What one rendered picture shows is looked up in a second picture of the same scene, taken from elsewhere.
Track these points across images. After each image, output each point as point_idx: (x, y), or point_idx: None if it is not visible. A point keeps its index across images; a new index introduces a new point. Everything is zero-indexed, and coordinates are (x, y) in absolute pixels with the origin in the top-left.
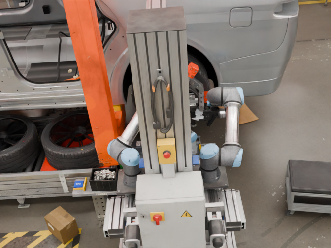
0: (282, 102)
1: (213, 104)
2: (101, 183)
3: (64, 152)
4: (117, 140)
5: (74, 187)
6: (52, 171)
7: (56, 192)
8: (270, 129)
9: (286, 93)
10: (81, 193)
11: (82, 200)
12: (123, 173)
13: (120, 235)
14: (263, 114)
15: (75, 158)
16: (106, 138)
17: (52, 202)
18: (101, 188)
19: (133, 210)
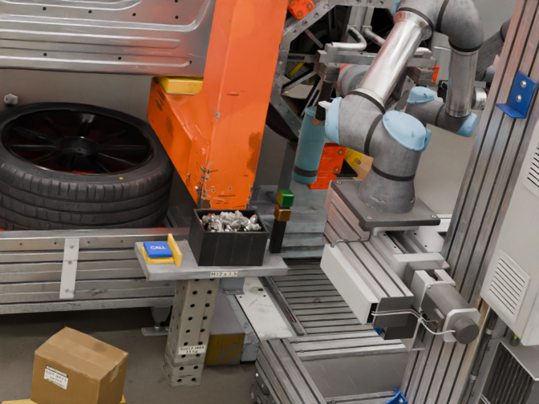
0: (441, 155)
1: (489, 62)
2: (232, 240)
3: (77, 183)
4: (360, 94)
5: (151, 254)
6: (44, 232)
7: (37, 296)
8: (446, 199)
9: (440, 140)
10: (171, 269)
11: (87, 330)
12: (349, 187)
13: (399, 319)
14: (416, 172)
15: (103, 199)
16: (244, 127)
17: (4, 337)
18: (226, 258)
19: (419, 258)
